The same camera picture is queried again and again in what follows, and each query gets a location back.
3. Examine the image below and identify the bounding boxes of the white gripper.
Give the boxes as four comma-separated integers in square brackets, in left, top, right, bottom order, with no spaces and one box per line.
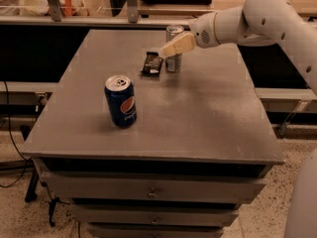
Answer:
[158,12,220,58]

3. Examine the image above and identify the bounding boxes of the silver blue redbull can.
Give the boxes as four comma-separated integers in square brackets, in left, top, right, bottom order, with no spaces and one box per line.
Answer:
[165,25,184,72]

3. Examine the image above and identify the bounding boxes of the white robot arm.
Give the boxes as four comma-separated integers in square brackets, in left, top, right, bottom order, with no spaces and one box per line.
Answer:
[158,0,317,93]

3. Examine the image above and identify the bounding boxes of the black rxbar chocolate bar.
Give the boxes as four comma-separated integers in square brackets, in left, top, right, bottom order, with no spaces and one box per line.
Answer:
[141,52,163,76]

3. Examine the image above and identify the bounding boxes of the blue pepsi can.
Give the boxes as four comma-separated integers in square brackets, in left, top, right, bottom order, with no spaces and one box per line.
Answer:
[104,74,137,127]

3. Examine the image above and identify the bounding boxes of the grey drawer cabinet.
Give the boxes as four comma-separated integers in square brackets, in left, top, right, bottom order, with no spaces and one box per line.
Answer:
[21,29,286,238]

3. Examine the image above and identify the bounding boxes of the orange white bag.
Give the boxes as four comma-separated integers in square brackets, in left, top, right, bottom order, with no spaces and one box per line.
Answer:
[20,0,89,21]

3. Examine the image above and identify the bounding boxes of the top grey drawer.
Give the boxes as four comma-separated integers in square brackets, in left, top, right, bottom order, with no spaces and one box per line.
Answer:
[41,172,264,204]

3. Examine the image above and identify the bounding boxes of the grey drawer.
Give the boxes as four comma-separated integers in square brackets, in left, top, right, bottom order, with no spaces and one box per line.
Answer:
[71,204,238,227]
[87,224,223,238]
[41,172,264,204]

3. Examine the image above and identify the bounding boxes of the middle grey drawer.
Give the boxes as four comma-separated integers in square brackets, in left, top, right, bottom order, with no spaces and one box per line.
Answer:
[71,204,238,227]

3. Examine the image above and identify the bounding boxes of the bottom grey drawer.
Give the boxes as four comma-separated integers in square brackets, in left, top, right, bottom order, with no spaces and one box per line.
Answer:
[87,224,223,238]

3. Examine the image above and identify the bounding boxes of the black stand leg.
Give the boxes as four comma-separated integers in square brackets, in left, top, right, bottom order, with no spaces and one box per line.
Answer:
[20,124,41,203]

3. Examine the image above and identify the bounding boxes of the metal railing frame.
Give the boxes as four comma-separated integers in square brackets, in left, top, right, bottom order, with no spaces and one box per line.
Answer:
[0,0,317,32]

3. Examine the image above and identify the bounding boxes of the black cable on floor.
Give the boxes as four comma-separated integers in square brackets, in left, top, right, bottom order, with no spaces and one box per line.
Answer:
[0,80,33,188]

